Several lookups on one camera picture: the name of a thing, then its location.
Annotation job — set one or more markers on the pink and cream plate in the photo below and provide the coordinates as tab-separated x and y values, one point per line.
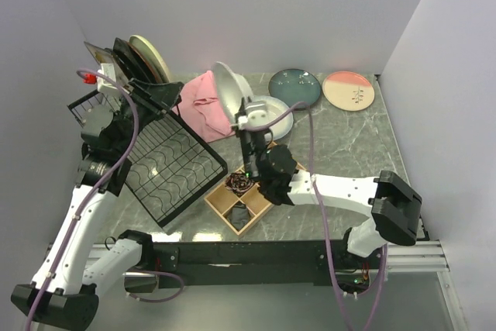
348	91

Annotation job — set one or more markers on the teal glazed plate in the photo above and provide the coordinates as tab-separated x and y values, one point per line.
294	85

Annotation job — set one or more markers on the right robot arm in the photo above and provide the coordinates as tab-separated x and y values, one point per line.
391	206

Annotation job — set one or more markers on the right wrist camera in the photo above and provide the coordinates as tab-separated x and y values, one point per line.
258	116

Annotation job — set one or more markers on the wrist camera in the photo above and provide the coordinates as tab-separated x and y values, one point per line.
102	85
258	116

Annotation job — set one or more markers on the black wire dish rack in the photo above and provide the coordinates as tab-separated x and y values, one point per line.
171	167

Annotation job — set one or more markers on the black ribbed plate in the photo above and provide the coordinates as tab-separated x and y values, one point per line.
124	54

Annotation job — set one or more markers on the wooden compartment tray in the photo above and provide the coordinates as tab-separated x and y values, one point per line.
222	201

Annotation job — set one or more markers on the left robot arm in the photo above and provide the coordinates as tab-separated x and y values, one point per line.
65	291

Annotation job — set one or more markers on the pale green plate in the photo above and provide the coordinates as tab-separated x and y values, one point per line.
151	54

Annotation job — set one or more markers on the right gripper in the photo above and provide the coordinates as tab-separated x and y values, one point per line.
242	110

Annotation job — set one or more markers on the white round plate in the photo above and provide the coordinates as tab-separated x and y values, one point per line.
230	88

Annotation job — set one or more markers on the pink folded cloth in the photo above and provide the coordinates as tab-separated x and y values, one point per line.
201	109

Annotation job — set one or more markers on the floral rolled tie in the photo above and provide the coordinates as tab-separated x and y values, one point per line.
239	183

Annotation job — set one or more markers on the grey rolled cloth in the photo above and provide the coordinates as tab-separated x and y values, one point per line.
239	217

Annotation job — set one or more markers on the white deep plate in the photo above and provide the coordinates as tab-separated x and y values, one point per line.
275	109

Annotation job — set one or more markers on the square patterned glass plate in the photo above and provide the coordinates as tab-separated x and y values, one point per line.
108	63

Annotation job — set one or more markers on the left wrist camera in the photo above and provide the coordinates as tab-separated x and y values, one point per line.
102	85

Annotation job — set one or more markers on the brown rimmed dark plate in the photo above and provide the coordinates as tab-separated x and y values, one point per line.
149	70

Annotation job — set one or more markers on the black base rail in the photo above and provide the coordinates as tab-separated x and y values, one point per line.
231	263

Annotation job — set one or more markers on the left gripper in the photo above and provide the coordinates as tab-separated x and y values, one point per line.
161	96

